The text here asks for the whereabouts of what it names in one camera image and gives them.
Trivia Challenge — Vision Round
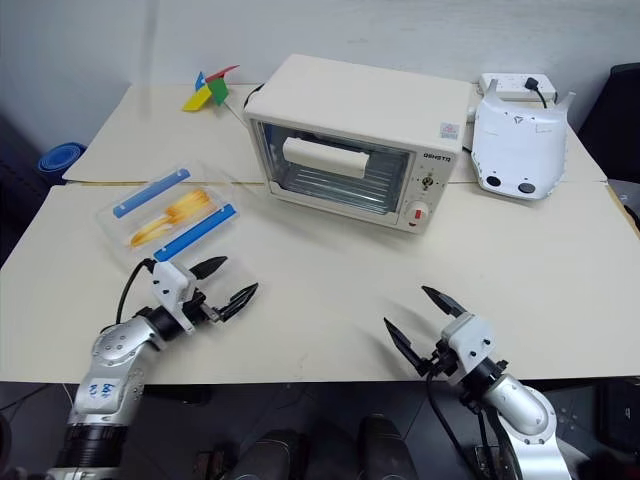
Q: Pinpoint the cream toaster oven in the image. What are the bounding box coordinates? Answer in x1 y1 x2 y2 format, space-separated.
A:
242 53 476 237

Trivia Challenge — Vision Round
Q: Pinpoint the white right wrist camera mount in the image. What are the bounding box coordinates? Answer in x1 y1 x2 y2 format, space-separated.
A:
436 313 497 374

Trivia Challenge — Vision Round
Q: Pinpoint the dark rounded shape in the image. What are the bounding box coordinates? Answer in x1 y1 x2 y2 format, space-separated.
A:
238 428 312 480
356 414 417 480

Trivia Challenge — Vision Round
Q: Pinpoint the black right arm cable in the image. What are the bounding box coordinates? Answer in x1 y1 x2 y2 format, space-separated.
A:
426 372 507 480

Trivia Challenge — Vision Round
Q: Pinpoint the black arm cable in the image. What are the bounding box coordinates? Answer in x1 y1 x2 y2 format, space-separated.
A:
426 372 507 480
115 257 154 325

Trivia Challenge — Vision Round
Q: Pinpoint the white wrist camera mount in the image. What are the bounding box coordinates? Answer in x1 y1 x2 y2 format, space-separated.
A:
436 313 497 374
150 259 197 334

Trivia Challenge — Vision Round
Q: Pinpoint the blue container clip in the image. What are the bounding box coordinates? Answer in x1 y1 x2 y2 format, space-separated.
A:
112 167 193 218
152 202 238 263

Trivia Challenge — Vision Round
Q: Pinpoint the white power strip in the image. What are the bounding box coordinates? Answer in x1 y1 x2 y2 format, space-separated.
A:
474 71 561 105

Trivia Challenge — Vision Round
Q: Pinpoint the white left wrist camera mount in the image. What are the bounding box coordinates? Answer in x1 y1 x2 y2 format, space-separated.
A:
150 259 197 334

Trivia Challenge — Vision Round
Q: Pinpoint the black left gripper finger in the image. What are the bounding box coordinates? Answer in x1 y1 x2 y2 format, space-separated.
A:
189 255 230 281
216 281 260 323

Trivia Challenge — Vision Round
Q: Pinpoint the blue rolled mat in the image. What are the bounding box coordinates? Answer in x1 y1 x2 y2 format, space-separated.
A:
38 141 89 175

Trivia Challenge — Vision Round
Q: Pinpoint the black plug with cable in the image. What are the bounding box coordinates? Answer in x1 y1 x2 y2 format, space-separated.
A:
523 75 550 110

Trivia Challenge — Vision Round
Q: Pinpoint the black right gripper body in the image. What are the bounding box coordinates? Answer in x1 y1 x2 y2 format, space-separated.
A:
422 340 460 380

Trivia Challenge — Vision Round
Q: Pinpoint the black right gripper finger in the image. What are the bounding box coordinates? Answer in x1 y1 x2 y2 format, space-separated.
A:
382 317 432 378
420 285 467 319

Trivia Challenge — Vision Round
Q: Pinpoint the white plastic robot shell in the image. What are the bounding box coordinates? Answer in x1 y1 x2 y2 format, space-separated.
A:
469 78 577 204

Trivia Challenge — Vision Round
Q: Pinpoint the clear plastic food container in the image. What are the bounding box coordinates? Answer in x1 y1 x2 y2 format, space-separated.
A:
94 159 241 269

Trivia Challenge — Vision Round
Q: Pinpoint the black chair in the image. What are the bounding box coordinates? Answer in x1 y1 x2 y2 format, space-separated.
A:
576 63 640 172

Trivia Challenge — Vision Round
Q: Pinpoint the colourful paper pinwheel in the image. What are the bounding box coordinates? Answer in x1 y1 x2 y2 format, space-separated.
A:
180 64 247 124

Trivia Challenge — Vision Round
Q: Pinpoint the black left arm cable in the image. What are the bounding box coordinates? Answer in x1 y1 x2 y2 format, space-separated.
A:
115 257 154 325

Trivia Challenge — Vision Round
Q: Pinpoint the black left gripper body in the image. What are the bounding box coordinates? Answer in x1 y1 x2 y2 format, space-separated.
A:
182 289 224 327

